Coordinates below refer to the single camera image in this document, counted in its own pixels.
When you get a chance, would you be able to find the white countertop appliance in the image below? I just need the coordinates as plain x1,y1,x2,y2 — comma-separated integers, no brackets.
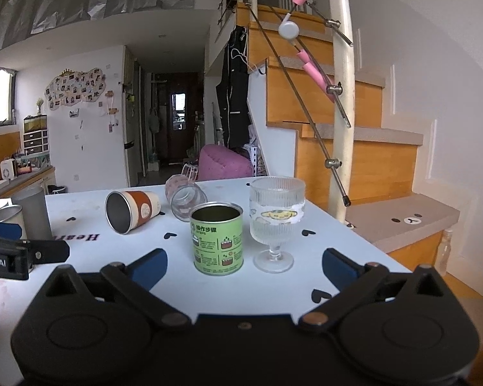
0,159,17,181

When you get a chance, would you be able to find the grey bear face stair mat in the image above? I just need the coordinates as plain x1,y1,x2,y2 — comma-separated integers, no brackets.
345,192,462,256

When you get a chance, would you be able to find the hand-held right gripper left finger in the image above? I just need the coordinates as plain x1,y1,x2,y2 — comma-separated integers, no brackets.
43,248,192,331

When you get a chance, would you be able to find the brown paper cup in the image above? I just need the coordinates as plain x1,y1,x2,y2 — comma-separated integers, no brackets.
105,190,162,235

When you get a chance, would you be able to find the black hanging garment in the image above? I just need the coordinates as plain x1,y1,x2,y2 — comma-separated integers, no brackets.
216,25,251,150

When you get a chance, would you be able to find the pink pouf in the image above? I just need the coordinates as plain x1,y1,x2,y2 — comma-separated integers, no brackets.
198,144,254,181

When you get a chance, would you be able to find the grey frosted cup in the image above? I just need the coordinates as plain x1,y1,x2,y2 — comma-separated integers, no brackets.
11,186,53,242

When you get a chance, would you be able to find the silver metal tin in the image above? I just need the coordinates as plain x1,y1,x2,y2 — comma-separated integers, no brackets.
0,204,25,231

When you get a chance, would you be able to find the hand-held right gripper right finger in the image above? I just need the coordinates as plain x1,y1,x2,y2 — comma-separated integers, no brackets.
299,248,454,333

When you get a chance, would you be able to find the ribbed glass goblet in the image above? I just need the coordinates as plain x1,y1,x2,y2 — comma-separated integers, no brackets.
249,176,307,273

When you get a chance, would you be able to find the white railing post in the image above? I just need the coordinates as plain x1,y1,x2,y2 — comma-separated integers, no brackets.
329,0,357,225

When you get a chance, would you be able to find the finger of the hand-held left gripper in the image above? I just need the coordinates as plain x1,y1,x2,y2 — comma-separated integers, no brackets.
0,221,27,241
26,238,71,265

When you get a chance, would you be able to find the short pink foam tube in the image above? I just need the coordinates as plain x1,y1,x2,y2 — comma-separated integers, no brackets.
297,49,336,92

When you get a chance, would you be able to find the wooden staircase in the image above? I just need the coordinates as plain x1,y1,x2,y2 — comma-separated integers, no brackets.
235,2,462,276

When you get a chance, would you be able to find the metal stair railing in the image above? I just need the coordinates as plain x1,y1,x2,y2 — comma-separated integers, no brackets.
215,0,354,208

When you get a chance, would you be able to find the glass fish tank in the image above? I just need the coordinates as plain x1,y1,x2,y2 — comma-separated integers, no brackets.
23,115,48,133

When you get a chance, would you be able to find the green tin can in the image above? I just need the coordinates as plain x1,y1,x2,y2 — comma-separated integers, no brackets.
189,202,244,276

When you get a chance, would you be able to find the cloud shaped photo collage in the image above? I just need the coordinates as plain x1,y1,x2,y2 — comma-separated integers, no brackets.
44,68,107,112

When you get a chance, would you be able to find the clear glass tumbler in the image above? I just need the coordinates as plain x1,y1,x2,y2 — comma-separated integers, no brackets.
165,174,208,222

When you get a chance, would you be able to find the silver pleated curtain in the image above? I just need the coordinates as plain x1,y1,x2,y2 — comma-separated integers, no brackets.
0,0,196,56

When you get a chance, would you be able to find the window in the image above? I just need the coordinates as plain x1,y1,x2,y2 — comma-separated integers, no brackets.
0,64,16,126

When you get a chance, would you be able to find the white round device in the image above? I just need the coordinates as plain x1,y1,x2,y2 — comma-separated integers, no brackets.
277,13,301,41

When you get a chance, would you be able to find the white drawer unit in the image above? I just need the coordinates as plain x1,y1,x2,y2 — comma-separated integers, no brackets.
23,129,50,158

